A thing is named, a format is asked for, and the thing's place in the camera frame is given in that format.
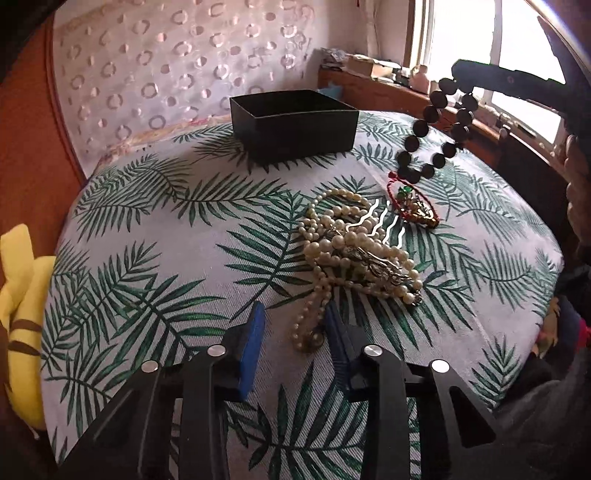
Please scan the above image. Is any red string bracelet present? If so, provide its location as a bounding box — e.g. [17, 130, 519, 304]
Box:
[387, 172, 440, 229]

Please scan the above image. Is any wooden wardrobe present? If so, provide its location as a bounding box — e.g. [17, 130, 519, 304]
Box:
[0, 18, 88, 287]

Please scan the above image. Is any person's right hand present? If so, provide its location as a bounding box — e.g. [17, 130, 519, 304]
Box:
[564, 134, 591, 241]

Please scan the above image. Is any circle patterned curtain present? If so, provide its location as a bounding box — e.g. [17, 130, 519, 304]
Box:
[51, 0, 338, 171]

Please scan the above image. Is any black bead bracelet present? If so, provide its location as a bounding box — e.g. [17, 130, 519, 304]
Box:
[398, 78, 478, 185]

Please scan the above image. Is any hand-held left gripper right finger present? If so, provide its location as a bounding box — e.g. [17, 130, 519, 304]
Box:
[323, 300, 513, 480]

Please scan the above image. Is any yellow plush toy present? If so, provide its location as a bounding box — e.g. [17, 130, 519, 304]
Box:
[0, 224, 58, 432]

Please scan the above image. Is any cardboard box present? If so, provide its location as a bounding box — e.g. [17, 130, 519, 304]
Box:
[344, 54, 398, 78]

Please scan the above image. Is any patterned fabric bundle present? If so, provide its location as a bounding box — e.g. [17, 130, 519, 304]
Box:
[321, 47, 352, 70]

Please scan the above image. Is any pearl necklace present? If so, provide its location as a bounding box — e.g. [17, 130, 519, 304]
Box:
[291, 188, 423, 354]

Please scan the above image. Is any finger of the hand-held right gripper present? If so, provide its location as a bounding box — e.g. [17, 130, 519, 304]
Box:
[451, 59, 570, 100]

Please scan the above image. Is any silver hair comb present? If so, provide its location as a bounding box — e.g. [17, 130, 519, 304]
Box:
[339, 198, 423, 305]

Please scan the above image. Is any wooden cabinet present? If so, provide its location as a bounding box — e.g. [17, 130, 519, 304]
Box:
[318, 68, 573, 185]

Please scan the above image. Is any leaf printed cloth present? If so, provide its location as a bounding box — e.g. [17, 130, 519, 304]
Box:
[39, 111, 566, 480]

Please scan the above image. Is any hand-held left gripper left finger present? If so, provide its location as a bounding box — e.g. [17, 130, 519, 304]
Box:
[60, 302, 266, 480]

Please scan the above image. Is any window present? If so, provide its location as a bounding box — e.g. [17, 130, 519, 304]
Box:
[406, 0, 591, 144]

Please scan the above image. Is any black jewelry box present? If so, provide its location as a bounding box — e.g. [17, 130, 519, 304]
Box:
[229, 90, 360, 164]

